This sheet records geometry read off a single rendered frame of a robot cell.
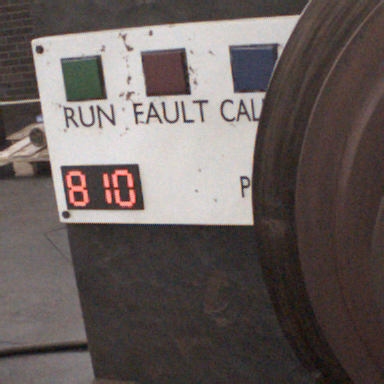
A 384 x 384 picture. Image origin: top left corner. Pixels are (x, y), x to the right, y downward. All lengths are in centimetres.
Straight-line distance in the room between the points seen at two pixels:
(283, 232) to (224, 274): 21
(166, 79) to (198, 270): 19
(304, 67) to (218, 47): 17
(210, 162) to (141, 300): 18
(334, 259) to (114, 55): 29
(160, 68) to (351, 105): 24
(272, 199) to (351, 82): 11
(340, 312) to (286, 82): 16
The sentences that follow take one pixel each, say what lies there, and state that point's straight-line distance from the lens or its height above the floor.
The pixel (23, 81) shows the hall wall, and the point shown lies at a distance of 792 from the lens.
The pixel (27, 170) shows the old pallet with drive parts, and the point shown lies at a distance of 513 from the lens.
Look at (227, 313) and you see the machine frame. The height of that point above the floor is 96.
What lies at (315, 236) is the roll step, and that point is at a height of 111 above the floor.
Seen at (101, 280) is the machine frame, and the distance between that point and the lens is 81.
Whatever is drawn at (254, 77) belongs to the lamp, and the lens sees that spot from 66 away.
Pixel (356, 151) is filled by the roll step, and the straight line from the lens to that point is 49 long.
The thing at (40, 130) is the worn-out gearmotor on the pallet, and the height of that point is 27.
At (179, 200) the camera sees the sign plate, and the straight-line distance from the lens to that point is 72.
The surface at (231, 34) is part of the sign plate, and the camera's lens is 67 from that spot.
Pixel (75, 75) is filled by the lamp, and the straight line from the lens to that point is 73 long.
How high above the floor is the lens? 131
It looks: 20 degrees down
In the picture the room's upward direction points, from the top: 8 degrees counter-clockwise
